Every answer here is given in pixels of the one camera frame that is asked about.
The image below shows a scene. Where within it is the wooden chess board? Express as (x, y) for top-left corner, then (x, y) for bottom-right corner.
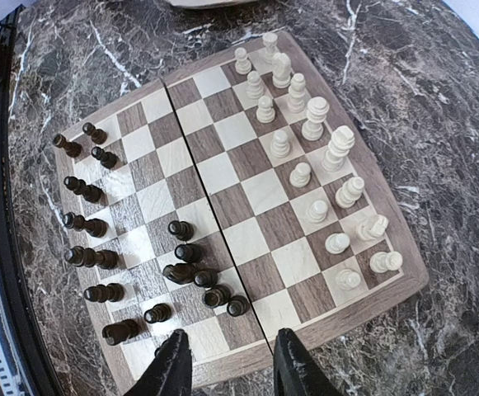
(54, 31), (429, 392)

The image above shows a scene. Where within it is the white chess queen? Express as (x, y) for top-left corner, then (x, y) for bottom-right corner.
(302, 97), (330, 141)

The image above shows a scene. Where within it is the white chess king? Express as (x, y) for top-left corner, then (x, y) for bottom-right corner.
(321, 125), (355, 172)

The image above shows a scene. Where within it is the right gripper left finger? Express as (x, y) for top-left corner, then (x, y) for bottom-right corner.
(125, 329), (192, 396)

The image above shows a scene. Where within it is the dark chess knight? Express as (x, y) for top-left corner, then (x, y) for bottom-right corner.
(162, 263), (199, 285)

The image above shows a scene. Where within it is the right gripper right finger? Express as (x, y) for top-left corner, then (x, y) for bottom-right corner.
(274, 328), (341, 396)

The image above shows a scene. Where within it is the dark chess piece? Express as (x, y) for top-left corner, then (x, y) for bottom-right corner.
(63, 212), (108, 238)
(53, 134), (82, 158)

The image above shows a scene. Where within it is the cream decorated ceramic plate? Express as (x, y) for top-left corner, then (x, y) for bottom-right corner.
(167, 0), (256, 9)

